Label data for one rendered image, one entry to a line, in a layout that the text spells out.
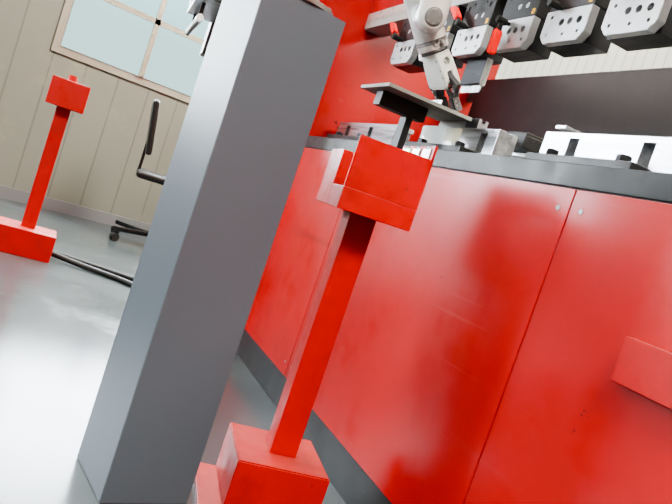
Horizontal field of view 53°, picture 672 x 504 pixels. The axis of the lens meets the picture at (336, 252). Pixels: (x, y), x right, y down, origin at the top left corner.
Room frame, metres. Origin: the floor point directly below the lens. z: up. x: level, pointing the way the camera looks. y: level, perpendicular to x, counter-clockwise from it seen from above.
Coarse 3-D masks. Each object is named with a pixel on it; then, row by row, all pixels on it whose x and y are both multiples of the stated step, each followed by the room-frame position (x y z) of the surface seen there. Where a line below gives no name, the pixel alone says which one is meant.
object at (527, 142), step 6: (510, 132) 2.04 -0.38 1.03; (516, 132) 2.02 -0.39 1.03; (522, 132) 1.99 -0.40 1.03; (528, 132) 1.98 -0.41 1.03; (522, 138) 1.97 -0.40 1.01; (528, 138) 1.96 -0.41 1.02; (534, 138) 1.98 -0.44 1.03; (540, 138) 1.99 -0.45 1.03; (516, 144) 1.98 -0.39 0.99; (522, 144) 1.96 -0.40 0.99; (528, 144) 1.96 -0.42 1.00; (534, 144) 1.97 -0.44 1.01; (540, 144) 1.98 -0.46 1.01; (516, 150) 2.04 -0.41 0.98; (522, 150) 2.00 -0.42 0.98; (528, 150) 1.97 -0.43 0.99; (534, 150) 1.97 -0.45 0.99
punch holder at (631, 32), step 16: (624, 0) 1.43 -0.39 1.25; (640, 0) 1.39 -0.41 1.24; (656, 0) 1.35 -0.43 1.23; (608, 16) 1.46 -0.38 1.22; (624, 16) 1.41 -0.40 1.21; (640, 16) 1.37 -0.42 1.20; (656, 16) 1.34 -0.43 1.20; (608, 32) 1.44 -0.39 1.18; (624, 32) 1.40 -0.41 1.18; (640, 32) 1.37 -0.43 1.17; (656, 32) 1.35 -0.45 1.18; (624, 48) 1.49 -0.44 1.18; (640, 48) 1.46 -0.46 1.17; (656, 48) 1.43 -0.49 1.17
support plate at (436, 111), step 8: (368, 88) 1.88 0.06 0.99; (376, 88) 1.84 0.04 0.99; (384, 88) 1.80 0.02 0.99; (392, 88) 1.76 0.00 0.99; (400, 88) 1.76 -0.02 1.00; (400, 96) 1.83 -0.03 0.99; (408, 96) 1.80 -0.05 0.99; (416, 96) 1.78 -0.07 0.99; (424, 104) 1.83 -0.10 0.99; (432, 104) 1.80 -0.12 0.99; (440, 104) 1.81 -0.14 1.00; (432, 112) 1.91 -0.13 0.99; (440, 112) 1.87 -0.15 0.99; (448, 112) 1.83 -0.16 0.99; (456, 112) 1.83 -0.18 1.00; (440, 120) 2.00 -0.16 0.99; (448, 120) 1.95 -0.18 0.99; (456, 120) 1.91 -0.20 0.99; (464, 120) 1.87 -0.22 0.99
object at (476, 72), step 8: (472, 64) 1.95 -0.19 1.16; (480, 64) 1.92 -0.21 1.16; (488, 64) 1.90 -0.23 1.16; (464, 72) 1.98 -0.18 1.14; (472, 72) 1.94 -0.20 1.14; (480, 72) 1.90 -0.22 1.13; (488, 72) 1.90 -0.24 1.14; (464, 80) 1.97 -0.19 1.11; (472, 80) 1.93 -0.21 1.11; (480, 80) 1.89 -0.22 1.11; (464, 88) 1.97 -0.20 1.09; (472, 88) 1.93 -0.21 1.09; (480, 88) 1.90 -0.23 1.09
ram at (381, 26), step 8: (376, 0) 2.67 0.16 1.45; (384, 0) 2.60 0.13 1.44; (392, 0) 2.53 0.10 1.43; (400, 0) 2.47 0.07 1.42; (456, 0) 2.09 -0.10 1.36; (464, 0) 2.05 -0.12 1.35; (472, 0) 2.00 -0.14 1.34; (376, 8) 2.65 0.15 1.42; (384, 8) 2.58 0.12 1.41; (392, 16) 2.49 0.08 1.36; (400, 16) 2.42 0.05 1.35; (368, 24) 2.67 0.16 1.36; (376, 24) 2.60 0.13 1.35; (384, 24) 2.54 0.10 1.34; (400, 24) 2.47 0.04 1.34; (376, 32) 2.68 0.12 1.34; (384, 32) 2.64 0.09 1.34
